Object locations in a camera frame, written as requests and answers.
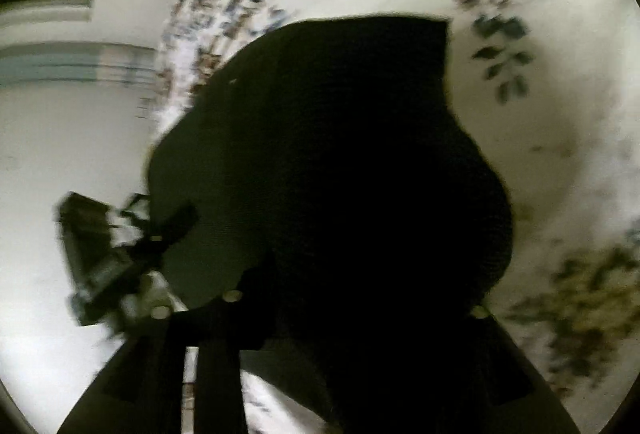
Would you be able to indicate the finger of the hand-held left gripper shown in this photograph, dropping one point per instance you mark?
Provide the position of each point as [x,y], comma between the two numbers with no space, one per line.
[172,224]

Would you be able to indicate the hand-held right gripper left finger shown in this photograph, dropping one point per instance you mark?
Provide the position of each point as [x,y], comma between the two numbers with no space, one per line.
[220,324]

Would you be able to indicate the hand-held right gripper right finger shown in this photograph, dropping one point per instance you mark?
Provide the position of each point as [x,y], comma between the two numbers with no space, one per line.
[495,364]

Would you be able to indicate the floral bed sheet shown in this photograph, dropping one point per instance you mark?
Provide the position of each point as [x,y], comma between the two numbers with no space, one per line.
[550,139]

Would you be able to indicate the black garment with white stripes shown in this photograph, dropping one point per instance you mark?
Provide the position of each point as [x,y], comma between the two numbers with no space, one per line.
[325,139]

